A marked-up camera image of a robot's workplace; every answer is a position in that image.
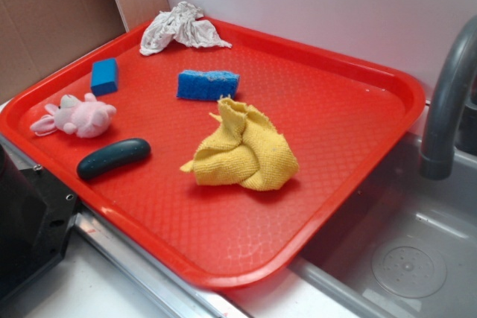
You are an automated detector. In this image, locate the yellow cloth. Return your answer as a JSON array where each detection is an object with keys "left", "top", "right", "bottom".
[{"left": 180, "top": 98, "right": 299, "bottom": 191}]

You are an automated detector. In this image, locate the dark green oblong object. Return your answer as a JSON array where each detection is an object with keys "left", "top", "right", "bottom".
[{"left": 76, "top": 138, "right": 151, "bottom": 180}]

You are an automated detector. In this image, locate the grey sink basin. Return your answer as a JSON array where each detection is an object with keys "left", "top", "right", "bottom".
[{"left": 290, "top": 135, "right": 476, "bottom": 317}]

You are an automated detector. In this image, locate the blue rectangular block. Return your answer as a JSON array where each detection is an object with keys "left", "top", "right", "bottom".
[{"left": 90, "top": 58, "right": 119, "bottom": 96}]

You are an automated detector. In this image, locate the white crumpled cloth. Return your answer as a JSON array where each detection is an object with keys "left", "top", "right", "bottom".
[{"left": 139, "top": 1, "right": 233, "bottom": 57}]

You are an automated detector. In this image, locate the pink plush bunny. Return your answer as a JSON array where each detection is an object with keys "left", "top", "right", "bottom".
[{"left": 30, "top": 93, "right": 117, "bottom": 139}]

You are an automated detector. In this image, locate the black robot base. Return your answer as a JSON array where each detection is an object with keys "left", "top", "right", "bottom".
[{"left": 1, "top": 148, "right": 79, "bottom": 304}]

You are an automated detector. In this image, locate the blue sponge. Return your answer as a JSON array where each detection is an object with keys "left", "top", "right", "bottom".
[{"left": 176, "top": 70, "right": 240, "bottom": 101}]

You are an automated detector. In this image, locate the silver metal rail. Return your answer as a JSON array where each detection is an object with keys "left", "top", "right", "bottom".
[{"left": 0, "top": 133, "right": 250, "bottom": 318}]

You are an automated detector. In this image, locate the grey faucet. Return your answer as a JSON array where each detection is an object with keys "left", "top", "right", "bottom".
[{"left": 420, "top": 17, "right": 476, "bottom": 180}]

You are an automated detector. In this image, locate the brown cardboard panel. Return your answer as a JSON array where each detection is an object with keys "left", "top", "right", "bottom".
[{"left": 1, "top": 0, "right": 124, "bottom": 102}]

